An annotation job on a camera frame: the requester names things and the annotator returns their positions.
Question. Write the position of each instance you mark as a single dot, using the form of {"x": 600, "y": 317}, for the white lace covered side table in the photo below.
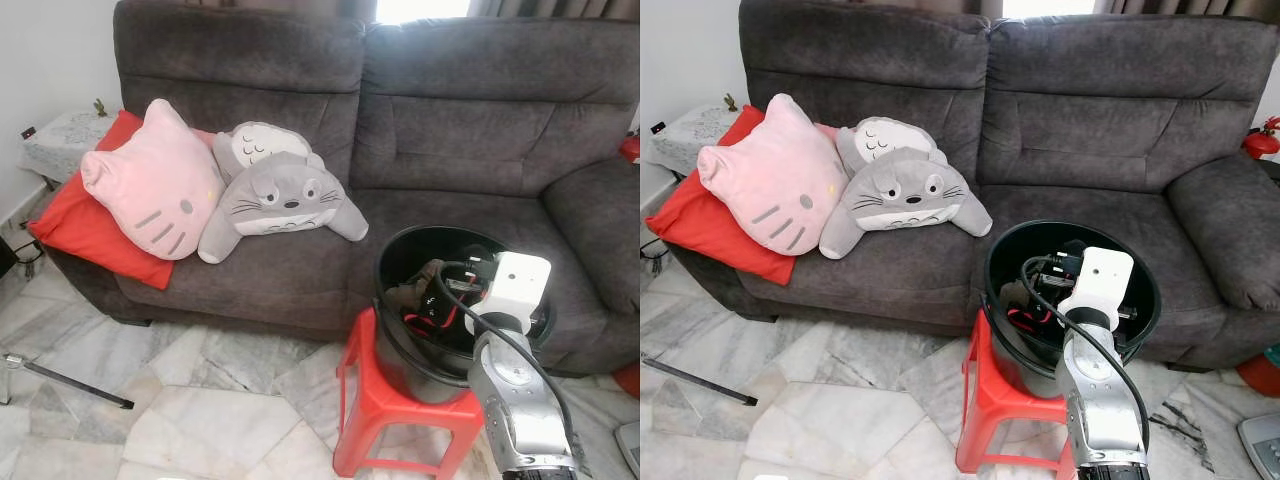
{"x": 65, "y": 140}
{"x": 690, "y": 130}

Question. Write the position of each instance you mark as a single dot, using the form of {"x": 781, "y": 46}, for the bright window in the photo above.
{"x": 1048, "y": 7}
{"x": 420, "y": 9}

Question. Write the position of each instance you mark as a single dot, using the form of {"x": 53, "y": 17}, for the small dark figurine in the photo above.
{"x": 730, "y": 102}
{"x": 99, "y": 107}

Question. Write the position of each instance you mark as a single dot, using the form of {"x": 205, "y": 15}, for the dark grey fabric sofa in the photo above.
{"x": 470, "y": 130}
{"x": 1100, "y": 130}

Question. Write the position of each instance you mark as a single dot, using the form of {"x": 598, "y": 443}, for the red fire extinguisher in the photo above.
{"x": 1262, "y": 142}
{"x": 630, "y": 148}

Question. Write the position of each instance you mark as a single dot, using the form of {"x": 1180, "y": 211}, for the grey device with buttons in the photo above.
{"x": 1262, "y": 445}
{"x": 629, "y": 445}

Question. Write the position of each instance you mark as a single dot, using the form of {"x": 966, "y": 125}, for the grey sleeping Totoro plush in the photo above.
{"x": 262, "y": 145}
{"x": 885, "y": 140}

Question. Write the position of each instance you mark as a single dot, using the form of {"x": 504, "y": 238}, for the red cushion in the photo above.
{"x": 75, "y": 235}
{"x": 700, "y": 235}

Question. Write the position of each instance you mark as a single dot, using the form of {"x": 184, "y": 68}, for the teal plastic item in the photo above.
{"x": 1271, "y": 356}

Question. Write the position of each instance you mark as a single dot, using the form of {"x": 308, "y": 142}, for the grey open-eyed Totoro plush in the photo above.
{"x": 905, "y": 190}
{"x": 285, "y": 195}

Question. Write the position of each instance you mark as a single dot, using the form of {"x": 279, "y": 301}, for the brown curtain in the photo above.
{"x": 550, "y": 6}
{"x": 1190, "y": 6}

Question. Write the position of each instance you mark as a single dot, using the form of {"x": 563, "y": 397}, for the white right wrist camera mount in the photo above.
{"x": 515, "y": 285}
{"x": 1100, "y": 280}

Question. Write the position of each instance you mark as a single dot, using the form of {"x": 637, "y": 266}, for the red plastic stool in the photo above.
{"x": 385, "y": 420}
{"x": 1000, "y": 420}

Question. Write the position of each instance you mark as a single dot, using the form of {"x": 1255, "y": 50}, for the pink cat face pillow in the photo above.
{"x": 775, "y": 175}
{"x": 155, "y": 180}

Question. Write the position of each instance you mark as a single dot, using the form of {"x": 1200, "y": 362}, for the khaki garment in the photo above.
{"x": 1013, "y": 294}
{"x": 405, "y": 292}

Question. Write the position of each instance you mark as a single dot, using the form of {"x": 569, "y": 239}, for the black plastic bucket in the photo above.
{"x": 400, "y": 370}
{"x": 1010, "y": 365}

